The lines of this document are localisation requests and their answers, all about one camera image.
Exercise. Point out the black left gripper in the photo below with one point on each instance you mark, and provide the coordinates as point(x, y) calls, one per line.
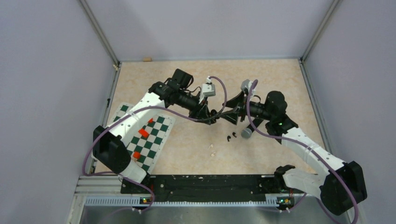
point(201, 111)

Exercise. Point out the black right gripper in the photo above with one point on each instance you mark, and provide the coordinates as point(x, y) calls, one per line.
point(232, 116)

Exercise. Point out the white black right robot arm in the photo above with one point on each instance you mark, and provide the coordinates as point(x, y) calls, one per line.
point(336, 183)

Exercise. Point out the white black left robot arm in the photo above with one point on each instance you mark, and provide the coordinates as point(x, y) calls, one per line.
point(110, 143)

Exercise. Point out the red hexagonal block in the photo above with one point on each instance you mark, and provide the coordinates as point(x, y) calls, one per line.
point(143, 133)

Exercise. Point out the green white chessboard mat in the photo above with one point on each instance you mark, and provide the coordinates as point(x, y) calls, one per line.
point(150, 148)

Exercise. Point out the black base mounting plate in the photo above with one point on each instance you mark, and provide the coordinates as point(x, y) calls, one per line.
point(207, 188)

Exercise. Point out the red block at edge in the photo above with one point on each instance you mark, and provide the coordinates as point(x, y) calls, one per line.
point(136, 155)

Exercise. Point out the wooden block in corner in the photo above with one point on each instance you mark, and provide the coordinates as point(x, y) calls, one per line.
point(147, 59)

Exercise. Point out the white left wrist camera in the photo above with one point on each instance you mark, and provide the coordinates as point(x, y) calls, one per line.
point(208, 90)

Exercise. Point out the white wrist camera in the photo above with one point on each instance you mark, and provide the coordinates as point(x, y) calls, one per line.
point(245, 86)
point(208, 90)

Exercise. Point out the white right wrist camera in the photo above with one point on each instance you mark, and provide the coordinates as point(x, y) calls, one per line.
point(245, 86)

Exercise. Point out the aluminium front rail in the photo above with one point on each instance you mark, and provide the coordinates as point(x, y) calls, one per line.
point(105, 190)

